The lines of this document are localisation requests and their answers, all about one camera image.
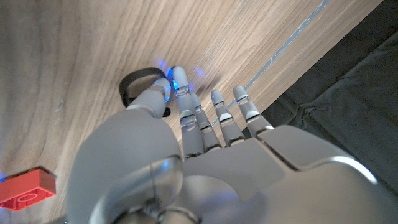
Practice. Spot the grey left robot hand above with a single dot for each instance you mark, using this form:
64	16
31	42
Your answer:
217	180

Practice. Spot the red toy block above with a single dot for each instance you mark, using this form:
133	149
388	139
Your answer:
25	186

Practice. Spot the grey tape outline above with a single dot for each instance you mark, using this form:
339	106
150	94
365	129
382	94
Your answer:
280	51

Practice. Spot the black curtain backdrop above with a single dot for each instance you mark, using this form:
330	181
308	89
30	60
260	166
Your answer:
348	87

